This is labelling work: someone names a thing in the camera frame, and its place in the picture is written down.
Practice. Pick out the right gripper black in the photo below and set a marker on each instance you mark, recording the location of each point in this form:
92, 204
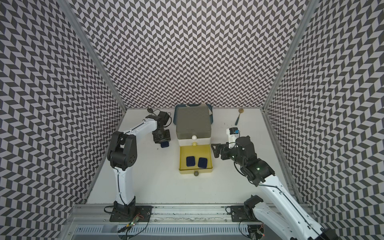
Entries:
225, 148

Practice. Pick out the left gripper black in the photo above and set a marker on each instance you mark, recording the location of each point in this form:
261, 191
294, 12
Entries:
167, 138

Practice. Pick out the navy brooch box two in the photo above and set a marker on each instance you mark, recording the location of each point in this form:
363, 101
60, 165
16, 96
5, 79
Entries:
165, 144

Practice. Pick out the yellow bottom drawer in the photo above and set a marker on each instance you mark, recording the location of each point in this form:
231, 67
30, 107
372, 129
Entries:
198, 151

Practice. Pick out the navy brooch box one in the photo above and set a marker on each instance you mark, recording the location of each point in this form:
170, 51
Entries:
203, 163

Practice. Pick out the navy brooch box three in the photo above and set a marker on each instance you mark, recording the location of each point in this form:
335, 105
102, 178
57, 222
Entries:
190, 161

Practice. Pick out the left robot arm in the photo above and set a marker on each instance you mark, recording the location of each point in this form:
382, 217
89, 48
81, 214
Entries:
122, 155

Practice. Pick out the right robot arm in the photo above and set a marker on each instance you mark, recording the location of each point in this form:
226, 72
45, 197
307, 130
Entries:
292, 222

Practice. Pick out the three-tier drawer cabinet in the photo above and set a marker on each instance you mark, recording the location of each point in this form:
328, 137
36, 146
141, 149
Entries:
193, 126

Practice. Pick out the blue tray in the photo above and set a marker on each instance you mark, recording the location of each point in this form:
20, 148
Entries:
186, 105

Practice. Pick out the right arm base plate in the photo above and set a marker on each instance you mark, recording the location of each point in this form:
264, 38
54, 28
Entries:
238, 214

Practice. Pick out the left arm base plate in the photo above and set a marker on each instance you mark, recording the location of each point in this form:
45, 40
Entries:
122, 214

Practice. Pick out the front aluminium rail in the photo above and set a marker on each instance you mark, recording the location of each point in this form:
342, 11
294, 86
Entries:
93, 221

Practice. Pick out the aluminium corner post left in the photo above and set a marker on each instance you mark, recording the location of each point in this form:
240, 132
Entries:
70, 15

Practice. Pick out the aluminium corner post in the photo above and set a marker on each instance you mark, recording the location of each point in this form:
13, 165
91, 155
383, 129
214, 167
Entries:
291, 50
70, 15

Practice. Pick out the aluminium corner post right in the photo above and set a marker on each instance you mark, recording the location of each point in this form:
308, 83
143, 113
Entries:
291, 50

